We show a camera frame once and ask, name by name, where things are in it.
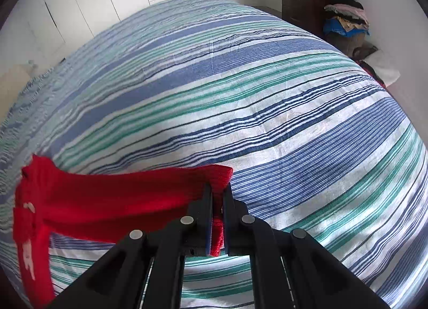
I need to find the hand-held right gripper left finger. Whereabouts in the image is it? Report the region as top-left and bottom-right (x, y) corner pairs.
(43, 184), (215, 309)

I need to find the dark wooden dresser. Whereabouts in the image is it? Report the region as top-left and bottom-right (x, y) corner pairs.
(280, 0), (335, 34)

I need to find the blue bag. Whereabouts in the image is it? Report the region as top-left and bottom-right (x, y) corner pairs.
(323, 18), (371, 40)

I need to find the white pillow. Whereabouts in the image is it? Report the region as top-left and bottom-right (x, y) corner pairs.
(363, 49), (401, 87)

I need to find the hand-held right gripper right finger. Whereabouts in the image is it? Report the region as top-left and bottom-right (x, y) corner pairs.
(222, 184), (392, 309)

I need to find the red towel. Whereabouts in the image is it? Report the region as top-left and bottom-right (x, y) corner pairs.
(13, 154), (234, 309)

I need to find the striped bed cover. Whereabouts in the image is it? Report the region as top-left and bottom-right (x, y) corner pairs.
(0, 0), (428, 309)

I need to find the brown bag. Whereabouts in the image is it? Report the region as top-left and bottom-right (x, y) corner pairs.
(326, 32), (378, 60)

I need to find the pile of mixed clothes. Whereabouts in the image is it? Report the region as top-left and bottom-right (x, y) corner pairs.
(324, 0), (370, 29)

